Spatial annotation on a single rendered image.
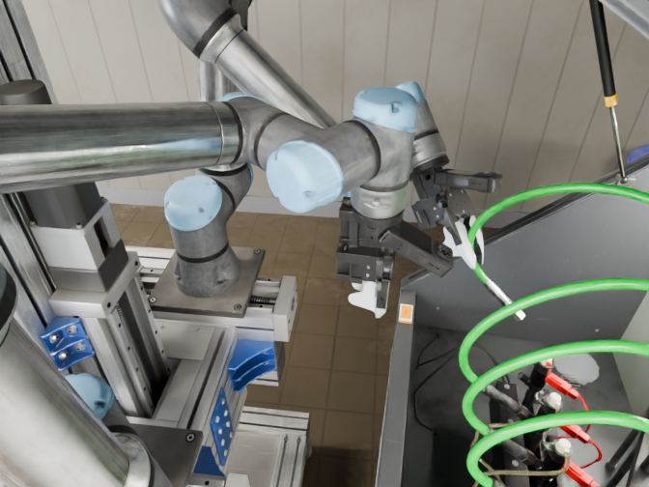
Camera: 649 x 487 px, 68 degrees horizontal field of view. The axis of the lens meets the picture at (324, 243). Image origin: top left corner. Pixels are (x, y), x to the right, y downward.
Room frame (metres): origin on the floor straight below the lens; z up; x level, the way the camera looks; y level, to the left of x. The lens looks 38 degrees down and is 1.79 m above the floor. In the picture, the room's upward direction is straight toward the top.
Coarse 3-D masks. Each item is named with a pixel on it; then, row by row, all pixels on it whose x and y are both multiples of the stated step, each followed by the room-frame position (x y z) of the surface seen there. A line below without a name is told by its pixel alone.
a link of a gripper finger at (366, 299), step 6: (366, 282) 0.52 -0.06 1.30; (372, 282) 0.52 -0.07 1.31; (366, 288) 0.52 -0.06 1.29; (372, 288) 0.52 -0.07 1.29; (354, 294) 0.53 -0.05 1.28; (360, 294) 0.53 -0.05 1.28; (366, 294) 0.52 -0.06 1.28; (372, 294) 0.52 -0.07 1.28; (354, 300) 0.53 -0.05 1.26; (360, 300) 0.53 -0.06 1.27; (366, 300) 0.52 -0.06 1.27; (372, 300) 0.52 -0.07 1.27; (360, 306) 0.53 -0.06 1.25; (366, 306) 0.53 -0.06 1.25; (372, 306) 0.52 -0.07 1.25; (378, 312) 0.52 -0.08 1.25; (384, 312) 0.53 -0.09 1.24
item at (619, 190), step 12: (528, 192) 0.65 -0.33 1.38; (540, 192) 0.64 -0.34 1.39; (552, 192) 0.63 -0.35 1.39; (600, 192) 0.60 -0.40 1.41; (612, 192) 0.59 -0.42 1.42; (624, 192) 0.58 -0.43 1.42; (636, 192) 0.57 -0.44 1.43; (504, 204) 0.67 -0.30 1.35; (648, 204) 0.56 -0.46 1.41; (480, 216) 0.69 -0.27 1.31; (468, 240) 0.69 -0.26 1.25; (480, 276) 0.67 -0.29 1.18
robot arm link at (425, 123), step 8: (400, 88) 0.87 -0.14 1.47; (408, 88) 0.87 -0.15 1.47; (416, 88) 0.88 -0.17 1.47; (416, 96) 0.86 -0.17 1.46; (424, 104) 0.86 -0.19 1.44; (416, 112) 0.84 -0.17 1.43; (424, 112) 0.84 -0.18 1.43; (416, 120) 0.83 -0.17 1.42; (424, 120) 0.83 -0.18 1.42; (432, 120) 0.84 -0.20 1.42; (424, 128) 0.82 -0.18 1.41; (432, 128) 0.82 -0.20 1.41; (416, 136) 0.81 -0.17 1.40; (424, 136) 0.85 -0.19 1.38
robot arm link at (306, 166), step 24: (288, 120) 0.52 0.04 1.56; (264, 144) 0.50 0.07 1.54; (288, 144) 0.46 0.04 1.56; (312, 144) 0.46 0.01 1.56; (336, 144) 0.47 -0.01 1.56; (360, 144) 0.48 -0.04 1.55; (264, 168) 0.50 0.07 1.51; (288, 168) 0.43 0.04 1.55; (312, 168) 0.43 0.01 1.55; (336, 168) 0.44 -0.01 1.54; (360, 168) 0.46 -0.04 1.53; (288, 192) 0.44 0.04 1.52; (312, 192) 0.42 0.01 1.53; (336, 192) 0.44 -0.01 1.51
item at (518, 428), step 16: (544, 416) 0.31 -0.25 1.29; (560, 416) 0.30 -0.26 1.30; (576, 416) 0.30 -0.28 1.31; (592, 416) 0.30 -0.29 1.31; (608, 416) 0.29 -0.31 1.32; (624, 416) 0.29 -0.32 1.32; (640, 416) 0.29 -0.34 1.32; (496, 432) 0.32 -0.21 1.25; (512, 432) 0.31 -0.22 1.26; (480, 448) 0.31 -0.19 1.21; (480, 480) 0.31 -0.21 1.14; (496, 480) 0.32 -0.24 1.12
